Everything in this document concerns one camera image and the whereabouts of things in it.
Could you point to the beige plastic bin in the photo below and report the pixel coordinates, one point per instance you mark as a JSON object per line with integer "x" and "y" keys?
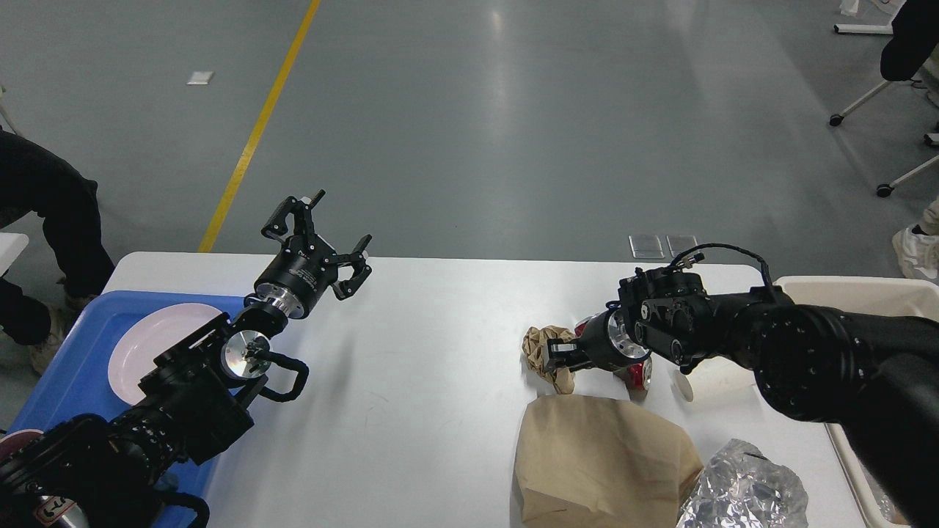
{"x": 869, "y": 296}

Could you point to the clear floor plate right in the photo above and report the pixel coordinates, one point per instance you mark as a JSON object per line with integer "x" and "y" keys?
{"x": 679, "y": 244}

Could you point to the pink plastic plate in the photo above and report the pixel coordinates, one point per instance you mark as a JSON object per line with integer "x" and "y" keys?
{"x": 134, "y": 354}

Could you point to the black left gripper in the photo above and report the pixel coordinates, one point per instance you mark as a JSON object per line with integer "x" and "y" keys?
{"x": 303, "y": 270}

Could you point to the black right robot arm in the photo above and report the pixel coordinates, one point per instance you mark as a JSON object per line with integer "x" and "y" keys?
{"x": 874, "y": 375}

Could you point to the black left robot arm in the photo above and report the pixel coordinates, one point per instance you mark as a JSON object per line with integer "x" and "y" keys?
{"x": 248, "y": 356}

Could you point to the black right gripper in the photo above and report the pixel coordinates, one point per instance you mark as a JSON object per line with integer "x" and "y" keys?
{"x": 601, "y": 342}

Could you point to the person in beige trousers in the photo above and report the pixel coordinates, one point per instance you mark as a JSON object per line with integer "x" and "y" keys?
{"x": 916, "y": 247}

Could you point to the brown paper bag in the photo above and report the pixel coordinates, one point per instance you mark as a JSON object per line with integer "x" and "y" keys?
{"x": 584, "y": 461}

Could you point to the crushed red can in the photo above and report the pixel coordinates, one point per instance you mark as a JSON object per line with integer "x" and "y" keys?
{"x": 635, "y": 378}

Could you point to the foil ball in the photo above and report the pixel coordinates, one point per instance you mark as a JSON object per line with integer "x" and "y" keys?
{"x": 740, "y": 487}

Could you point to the clear floor plate left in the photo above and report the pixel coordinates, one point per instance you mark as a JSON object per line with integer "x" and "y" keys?
{"x": 646, "y": 247}

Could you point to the clear floor plate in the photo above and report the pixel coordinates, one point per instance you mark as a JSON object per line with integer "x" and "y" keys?
{"x": 679, "y": 244}
{"x": 646, "y": 247}

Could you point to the pink mug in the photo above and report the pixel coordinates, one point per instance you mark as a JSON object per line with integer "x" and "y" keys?
{"x": 15, "y": 441}

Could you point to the dark teal mug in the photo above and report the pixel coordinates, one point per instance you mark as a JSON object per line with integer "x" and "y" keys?
{"x": 167, "y": 484}

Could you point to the blue plastic tray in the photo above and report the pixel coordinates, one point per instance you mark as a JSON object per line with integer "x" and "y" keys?
{"x": 81, "y": 352}

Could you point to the person in black trousers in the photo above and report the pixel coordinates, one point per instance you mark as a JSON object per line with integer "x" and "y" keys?
{"x": 34, "y": 180}

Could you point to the brown paper ball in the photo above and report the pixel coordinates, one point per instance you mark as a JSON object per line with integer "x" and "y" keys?
{"x": 534, "y": 349}

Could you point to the white crumpled tissue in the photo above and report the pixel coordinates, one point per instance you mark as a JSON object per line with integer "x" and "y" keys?
{"x": 690, "y": 383}

